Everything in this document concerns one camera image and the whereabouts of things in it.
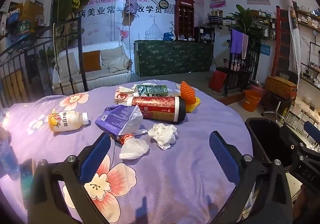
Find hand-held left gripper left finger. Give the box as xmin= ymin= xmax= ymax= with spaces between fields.
xmin=27 ymin=132 xmax=112 ymax=224

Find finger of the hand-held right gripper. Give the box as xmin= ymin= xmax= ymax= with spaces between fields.
xmin=279 ymin=125 xmax=310 ymax=164
xmin=304 ymin=121 xmax=320 ymax=145

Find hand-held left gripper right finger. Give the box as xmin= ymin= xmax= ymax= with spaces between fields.
xmin=209 ymin=131 xmax=293 ymax=224

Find black trash bin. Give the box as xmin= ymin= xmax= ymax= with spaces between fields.
xmin=244 ymin=117 xmax=288 ymax=168

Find white tissue with red wrapper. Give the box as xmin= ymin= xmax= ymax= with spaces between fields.
xmin=119 ymin=133 xmax=150 ymax=160

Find purple white plastic bag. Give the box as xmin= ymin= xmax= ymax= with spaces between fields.
xmin=95 ymin=104 xmax=143 ymax=136

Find orange white drink bottle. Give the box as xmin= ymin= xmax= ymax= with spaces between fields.
xmin=48 ymin=111 xmax=90 ymax=133

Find yellow foam fruit net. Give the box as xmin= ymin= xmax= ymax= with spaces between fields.
xmin=185 ymin=97 xmax=201 ymax=114

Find red white paper wrapper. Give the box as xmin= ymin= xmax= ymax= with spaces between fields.
xmin=114 ymin=86 xmax=137 ymax=105

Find orange foam fruit net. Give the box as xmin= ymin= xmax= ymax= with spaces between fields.
xmin=180 ymin=81 xmax=198 ymax=105

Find green drink carton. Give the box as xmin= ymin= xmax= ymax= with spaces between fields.
xmin=135 ymin=84 xmax=168 ymax=97

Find lace covered bench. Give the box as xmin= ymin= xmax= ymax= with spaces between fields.
xmin=285 ymin=96 xmax=320 ymax=137

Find black swivel stool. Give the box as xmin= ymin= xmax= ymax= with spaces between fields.
xmin=261 ymin=94 xmax=293 ymax=122

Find orange bucket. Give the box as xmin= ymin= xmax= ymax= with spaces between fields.
xmin=242 ymin=89 xmax=266 ymax=112

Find pink basin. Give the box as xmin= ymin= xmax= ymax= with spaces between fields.
xmin=249 ymin=80 xmax=267 ymax=92

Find purple floral blanket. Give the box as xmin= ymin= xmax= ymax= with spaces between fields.
xmin=0 ymin=79 xmax=254 ymax=224

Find red bag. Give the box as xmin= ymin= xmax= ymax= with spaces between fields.
xmin=208 ymin=67 xmax=227 ymax=93

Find white wicker sofa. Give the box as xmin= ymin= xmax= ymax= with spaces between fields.
xmin=52 ymin=40 xmax=133 ymax=92

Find black metal rack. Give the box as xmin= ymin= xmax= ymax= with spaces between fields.
xmin=223 ymin=43 xmax=261 ymax=96

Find blue plastic bottle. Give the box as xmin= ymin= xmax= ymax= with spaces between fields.
xmin=0 ymin=136 xmax=21 ymax=180

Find orange cushion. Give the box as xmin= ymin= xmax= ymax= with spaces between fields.
xmin=82 ymin=50 xmax=102 ymax=73

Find white cushion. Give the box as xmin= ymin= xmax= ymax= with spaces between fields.
xmin=101 ymin=47 xmax=131 ymax=73
xmin=56 ymin=51 xmax=80 ymax=79

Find red ladder shelf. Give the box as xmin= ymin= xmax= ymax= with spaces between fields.
xmin=271 ymin=6 xmax=292 ymax=77

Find white hanging coat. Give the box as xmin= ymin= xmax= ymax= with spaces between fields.
xmin=287 ymin=0 xmax=301 ymax=72

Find pink towel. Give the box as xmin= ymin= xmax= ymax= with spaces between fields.
xmin=241 ymin=33 xmax=249 ymax=60

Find green patterned counter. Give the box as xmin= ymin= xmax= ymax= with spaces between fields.
xmin=133 ymin=39 xmax=215 ymax=77

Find purple towel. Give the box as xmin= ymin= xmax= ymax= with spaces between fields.
xmin=230 ymin=29 xmax=245 ymax=55

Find black display box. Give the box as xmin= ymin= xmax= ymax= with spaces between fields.
xmin=194 ymin=26 xmax=215 ymax=43

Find potted green plant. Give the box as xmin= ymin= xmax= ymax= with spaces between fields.
xmin=224 ymin=5 xmax=267 ymax=48

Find red telephone booth cabinet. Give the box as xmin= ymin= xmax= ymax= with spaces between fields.
xmin=174 ymin=0 xmax=195 ymax=41

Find green paint bucket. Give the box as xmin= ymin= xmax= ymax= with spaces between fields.
xmin=16 ymin=21 xmax=35 ymax=39

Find grey hanging cloth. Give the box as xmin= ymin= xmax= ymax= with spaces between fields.
xmin=122 ymin=0 xmax=140 ymax=27

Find cardboard box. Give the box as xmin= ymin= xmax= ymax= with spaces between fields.
xmin=21 ymin=0 xmax=45 ymax=25

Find wall shelves with products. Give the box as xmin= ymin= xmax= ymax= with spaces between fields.
xmin=295 ymin=6 xmax=320 ymax=83

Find black metal bed frame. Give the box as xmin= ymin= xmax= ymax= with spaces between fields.
xmin=0 ymin=17 xmax=88 ymax=108

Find large wall poster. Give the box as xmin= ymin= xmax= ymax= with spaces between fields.
xmin=79 ymin=0 xmax=203 ymax=42

